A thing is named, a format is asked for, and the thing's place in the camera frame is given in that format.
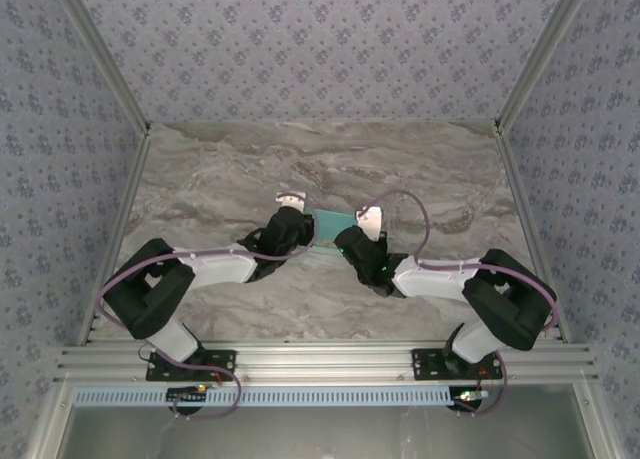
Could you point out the light blue paper box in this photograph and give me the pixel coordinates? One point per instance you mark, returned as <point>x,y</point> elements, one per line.
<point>335,224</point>

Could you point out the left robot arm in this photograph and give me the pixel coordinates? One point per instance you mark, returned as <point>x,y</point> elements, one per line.
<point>150,289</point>

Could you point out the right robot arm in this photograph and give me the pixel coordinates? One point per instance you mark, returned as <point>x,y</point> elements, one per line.
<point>500,299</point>

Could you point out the black controller board with LEDs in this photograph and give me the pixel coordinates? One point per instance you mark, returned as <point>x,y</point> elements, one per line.
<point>470,399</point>
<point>186,394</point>

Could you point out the grey metal sheet panel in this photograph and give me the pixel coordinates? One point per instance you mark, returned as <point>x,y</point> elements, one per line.
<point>325,434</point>

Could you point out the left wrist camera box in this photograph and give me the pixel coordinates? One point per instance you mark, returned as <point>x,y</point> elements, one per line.
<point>291,201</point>

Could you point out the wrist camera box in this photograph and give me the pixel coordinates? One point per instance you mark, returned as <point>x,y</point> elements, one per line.
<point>370,221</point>
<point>291,201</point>

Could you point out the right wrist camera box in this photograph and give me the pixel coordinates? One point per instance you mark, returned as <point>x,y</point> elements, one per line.
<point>370,221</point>

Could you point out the aluminium rail beam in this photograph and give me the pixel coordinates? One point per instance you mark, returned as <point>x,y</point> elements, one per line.
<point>325,361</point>

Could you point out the aluminium side rail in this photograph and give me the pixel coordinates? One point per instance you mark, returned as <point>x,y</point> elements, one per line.
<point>117,229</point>
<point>532,229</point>

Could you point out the aluminium frame post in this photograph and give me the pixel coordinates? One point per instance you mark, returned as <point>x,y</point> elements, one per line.
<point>102,54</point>
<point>545,54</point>

